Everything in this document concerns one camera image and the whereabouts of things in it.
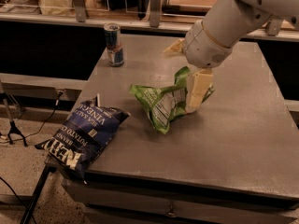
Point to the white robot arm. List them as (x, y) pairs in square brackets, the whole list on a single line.
[(210, 41)]

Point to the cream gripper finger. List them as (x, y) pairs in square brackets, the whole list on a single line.
[(198, 84), (175, 48)]

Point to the green rice chip bag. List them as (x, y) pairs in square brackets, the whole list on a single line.
[(163, 105)]

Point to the grey angled bracket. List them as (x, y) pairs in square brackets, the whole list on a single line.
[(273, 26)]

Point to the grey metal bracket post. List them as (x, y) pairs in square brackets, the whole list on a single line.
[(155, 13), (80, 10)]

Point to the blue silver energy drink can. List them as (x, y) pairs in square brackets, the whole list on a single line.
[(113, 41)]

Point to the blue potato chip bag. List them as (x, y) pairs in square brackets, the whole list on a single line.
[(84, 136)]

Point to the black tripod stand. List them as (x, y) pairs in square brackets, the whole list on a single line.
[(13, 128)]

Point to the black table leg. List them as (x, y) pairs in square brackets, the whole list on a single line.
[(28, 214)]

